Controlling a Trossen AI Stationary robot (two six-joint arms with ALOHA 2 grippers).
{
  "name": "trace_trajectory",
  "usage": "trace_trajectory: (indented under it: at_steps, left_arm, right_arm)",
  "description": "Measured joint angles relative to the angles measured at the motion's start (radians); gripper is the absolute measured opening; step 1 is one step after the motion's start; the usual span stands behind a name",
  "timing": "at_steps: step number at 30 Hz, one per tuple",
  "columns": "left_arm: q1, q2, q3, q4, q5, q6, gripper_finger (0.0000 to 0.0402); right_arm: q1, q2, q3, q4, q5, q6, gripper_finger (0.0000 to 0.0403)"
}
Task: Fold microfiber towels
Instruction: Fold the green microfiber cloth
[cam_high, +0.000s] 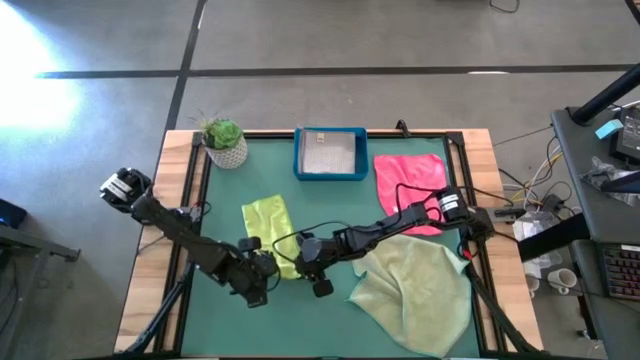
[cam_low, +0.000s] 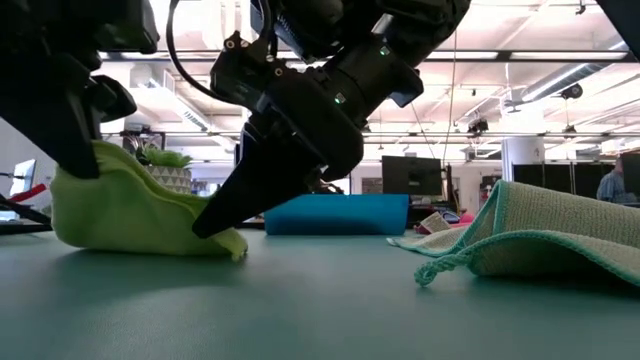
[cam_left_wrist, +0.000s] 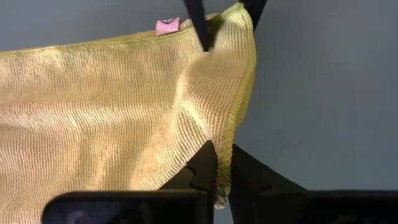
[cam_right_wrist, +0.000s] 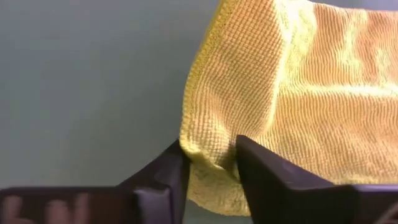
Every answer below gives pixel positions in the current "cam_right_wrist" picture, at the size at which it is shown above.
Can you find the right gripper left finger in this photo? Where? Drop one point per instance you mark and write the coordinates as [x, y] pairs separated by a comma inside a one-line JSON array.
[[168, 193]]

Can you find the yellow microfiber towel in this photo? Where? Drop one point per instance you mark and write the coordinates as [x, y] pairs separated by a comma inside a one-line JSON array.
[[295, 93]]

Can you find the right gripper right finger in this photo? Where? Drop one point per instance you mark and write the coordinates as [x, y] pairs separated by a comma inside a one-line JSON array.
[[280, 196]]

